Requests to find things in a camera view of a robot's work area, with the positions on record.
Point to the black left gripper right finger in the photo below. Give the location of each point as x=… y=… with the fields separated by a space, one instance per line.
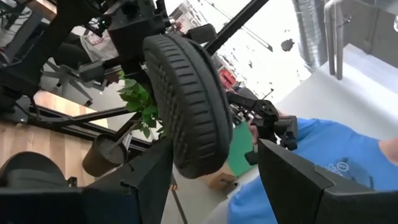
x=298 y=193

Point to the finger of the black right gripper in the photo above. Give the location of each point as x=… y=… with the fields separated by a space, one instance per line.
x=202 y=32

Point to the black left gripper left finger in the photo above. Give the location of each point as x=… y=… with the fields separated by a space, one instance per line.
x=140 y=186

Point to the black slide sandal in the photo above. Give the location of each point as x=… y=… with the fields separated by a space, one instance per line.
x=28 y=168
x=192 y=109

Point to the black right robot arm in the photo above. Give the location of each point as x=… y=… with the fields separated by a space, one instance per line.
x=46 y=40

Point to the black rig pole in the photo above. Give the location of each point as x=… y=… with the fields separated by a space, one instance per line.
x=236 y=23

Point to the white plastic bag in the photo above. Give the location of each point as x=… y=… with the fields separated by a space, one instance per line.
x=96 y=46

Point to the potted green plant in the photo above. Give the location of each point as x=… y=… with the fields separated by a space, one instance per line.
x=104 y=155

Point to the red item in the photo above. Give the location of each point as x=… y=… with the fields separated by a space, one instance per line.
x=227 y=79

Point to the person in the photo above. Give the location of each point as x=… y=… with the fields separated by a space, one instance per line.
x=326 y=146

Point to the green board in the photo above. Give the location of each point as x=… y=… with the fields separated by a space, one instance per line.
x=242 y=152

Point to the office chair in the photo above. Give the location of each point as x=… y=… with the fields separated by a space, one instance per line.
x=71 y=56

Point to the person's hand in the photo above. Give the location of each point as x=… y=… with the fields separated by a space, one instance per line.
x=253 y=133

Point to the cardboard box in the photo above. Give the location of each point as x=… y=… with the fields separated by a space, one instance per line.
x=222 y=182

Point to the black ceiling fixture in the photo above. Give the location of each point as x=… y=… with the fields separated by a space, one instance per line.
x=287 y=45

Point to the grey metal pipes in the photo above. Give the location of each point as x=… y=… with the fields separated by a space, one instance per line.
x=331 y=37

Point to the black metal table frame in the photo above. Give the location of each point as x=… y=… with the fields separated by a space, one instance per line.
x=77 y=130

